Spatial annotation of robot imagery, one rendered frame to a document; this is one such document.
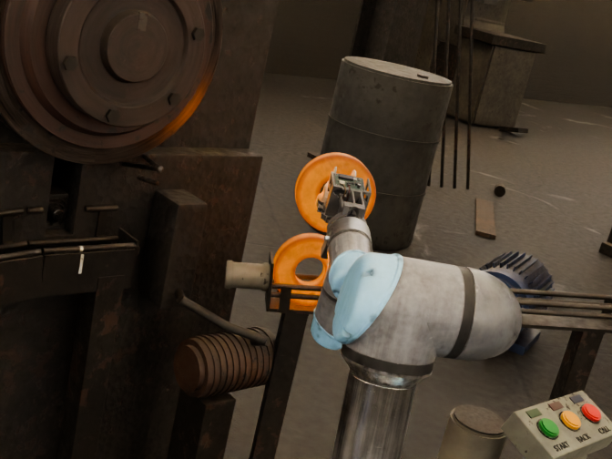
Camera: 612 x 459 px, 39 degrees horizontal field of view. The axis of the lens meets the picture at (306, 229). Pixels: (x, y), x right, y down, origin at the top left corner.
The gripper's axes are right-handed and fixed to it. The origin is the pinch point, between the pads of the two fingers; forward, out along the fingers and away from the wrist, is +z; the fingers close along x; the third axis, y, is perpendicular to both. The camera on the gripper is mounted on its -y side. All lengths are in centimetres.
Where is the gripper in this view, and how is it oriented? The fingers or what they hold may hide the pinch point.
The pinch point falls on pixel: (337, 183)
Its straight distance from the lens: 165.2
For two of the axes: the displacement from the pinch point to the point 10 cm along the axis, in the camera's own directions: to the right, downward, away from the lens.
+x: -9.7, -1.7, -1.5
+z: -0.3, -5.5, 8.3
